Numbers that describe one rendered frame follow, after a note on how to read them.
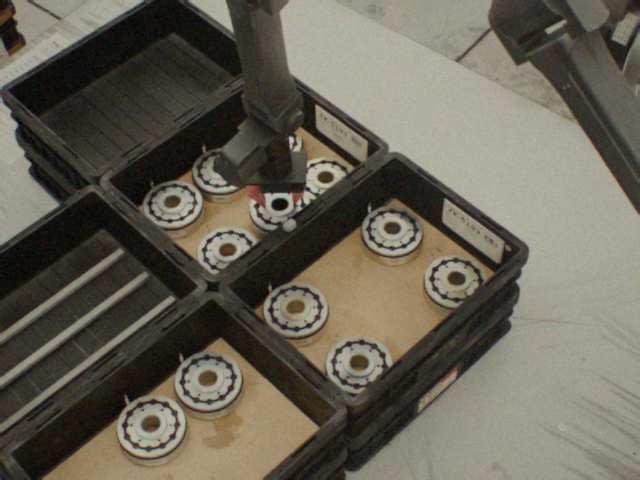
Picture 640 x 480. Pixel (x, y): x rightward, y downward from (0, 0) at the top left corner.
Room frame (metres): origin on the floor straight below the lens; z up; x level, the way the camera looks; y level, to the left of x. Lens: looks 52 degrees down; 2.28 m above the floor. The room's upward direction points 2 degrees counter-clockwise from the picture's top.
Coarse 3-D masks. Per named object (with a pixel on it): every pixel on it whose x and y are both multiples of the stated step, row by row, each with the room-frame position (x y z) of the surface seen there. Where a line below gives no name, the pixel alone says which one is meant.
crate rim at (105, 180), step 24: (312, 96) 1.34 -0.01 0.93; (192, 120) 1.30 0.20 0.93; (384, 144) 1.22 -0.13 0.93; (120, 168) 1.19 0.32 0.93; (360, 168) 1.17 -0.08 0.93; (120, 192) 1.14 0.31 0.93; (144, 216) 1.09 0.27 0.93; (168, 240) 1.04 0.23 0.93; (264, 240) 1.03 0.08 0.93; (192, 264) 0.99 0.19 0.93; (240, 264) 0.98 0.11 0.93; (216, 288) 0.95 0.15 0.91
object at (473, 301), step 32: (384, 160) 1.18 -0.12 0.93; (448, 192) 1.11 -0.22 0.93; (256, 256) 1.00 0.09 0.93; (224, 288) 0.94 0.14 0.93; (480, 288) 0.92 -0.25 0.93; (256, 320) 0.88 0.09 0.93; (448, 320) 0.87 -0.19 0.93; (288, 352) 0.82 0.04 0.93; (416, 352) 0.81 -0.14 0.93; (384, 384) 0.76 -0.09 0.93
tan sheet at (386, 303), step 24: (432, 240) 1.09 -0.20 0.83; (312, 264) 1.05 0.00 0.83; (336, 264) 1.05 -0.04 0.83; (360, 264) 1.05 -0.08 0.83; (408, 264) 1.04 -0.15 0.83; (480, 264) 1.04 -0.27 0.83; (336, 288) 1.00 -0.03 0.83; (360, 288) 1.00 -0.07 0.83; (384, 288) 1.00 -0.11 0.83; (408, 288) 0.99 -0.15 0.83; (336, 312) 0.95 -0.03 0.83; (360, 312) 0.95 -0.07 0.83; (384, 312) 0.95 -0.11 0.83; (408, 312) 0.95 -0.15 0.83; (432, 312) 0.95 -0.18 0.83; (384, 336) 0.91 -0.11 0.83; (408, 336) 0.90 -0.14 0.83; (312, 360) 0.87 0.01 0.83
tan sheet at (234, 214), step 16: (304, 144) 1.32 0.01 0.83; (320, 144) 1.32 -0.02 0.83; (208, 208) 1.18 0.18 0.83; (224, 208) 1.18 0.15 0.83; (240, 208) 1.18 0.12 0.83; (208, 224) 1.14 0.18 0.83; (224, 224) 1.14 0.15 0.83; (240, 224) 1.14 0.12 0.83; (176, 240) 1.11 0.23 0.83; (192, 240) 1.11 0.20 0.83; (256, 240) 1.11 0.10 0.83; (192, 256) 1.08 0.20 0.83
